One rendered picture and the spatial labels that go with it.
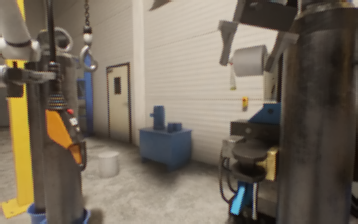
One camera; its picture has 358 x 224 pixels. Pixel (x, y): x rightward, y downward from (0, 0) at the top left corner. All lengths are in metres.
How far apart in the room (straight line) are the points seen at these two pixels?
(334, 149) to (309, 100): 0.16
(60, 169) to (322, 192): 1.31
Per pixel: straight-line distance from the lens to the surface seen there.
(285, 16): 0.51
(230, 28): 0.47
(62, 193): 1.42
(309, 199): 0.76
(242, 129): 1.02
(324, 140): 0.70
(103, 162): 2.96
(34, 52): 1.01
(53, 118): 0.90
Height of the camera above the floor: 1.21
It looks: 5 degrees down
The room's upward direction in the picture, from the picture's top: straight up
